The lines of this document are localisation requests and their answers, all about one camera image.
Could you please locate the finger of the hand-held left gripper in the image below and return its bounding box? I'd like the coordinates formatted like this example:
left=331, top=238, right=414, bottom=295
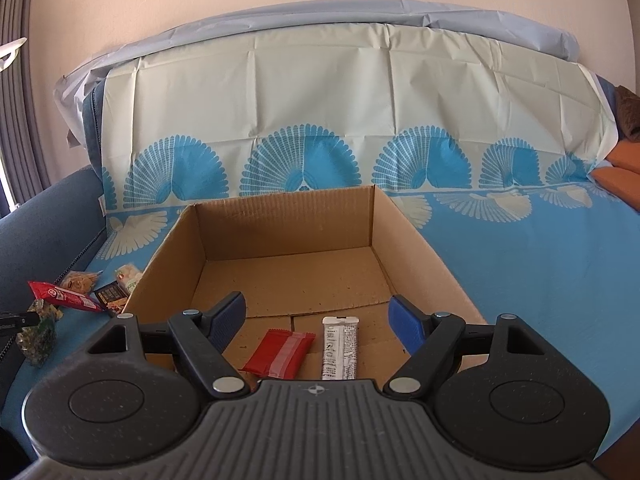
left=0, top=310, right=41, bottom=338

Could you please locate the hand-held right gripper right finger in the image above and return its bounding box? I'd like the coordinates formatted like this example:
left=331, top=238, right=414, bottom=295
left=382, top=294, right=548, bottom=396

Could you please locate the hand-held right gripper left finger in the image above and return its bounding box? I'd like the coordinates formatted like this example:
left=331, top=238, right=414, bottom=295
left=87, top=290, right=251, bottom=401

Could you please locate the clear bag of colourful candy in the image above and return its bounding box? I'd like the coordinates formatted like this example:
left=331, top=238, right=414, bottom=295
left=15, top=299, right=65, bottom=368

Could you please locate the small red snack packet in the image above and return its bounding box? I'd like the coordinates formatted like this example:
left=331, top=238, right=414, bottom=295
left=239, top=329, right=315, bottom=378

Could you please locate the silver snack bar wrapper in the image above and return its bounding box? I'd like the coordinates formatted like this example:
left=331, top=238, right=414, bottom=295
left=320, top=315, right=361, bottom=380

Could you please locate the clear bag of cookies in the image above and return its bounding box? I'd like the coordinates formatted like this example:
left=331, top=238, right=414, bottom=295
left=60, top=269, right=103, bottom=295

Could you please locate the cardboard box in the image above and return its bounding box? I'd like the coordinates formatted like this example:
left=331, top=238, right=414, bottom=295
left=120, top=185, right=488, bottom=381

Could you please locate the dark brown chocolate bar packet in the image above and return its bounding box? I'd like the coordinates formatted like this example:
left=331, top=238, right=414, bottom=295
left=94, top=282, right=133, bottom=317

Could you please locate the large red snack packet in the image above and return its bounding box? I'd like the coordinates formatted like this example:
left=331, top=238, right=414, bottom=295
left=27, top=280, right=103, bottom=313

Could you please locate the blue sofa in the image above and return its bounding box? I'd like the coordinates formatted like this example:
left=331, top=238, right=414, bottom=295
left=0, top=80, right=108, bottom=411

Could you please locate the white and green snack packet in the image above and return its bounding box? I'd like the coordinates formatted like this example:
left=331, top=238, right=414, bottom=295
left=114, top=265, right=146, bottom=295

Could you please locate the blue and cream printed cover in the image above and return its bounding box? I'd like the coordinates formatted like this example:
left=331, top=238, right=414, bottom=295
left=10, top=25, right=640, bottom=461

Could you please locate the grey curtain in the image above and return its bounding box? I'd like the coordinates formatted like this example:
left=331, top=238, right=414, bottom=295
left=0, top=0, right=53, bottom=211

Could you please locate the orange cushion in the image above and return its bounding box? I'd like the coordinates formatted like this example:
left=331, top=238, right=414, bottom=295
left=605, top=141, right=640, bottom=171
left=589, top=165, right=640, bottom=202

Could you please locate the brown cloth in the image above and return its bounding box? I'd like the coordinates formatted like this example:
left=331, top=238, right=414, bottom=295
left=614, top=85, right=640, bottom=142

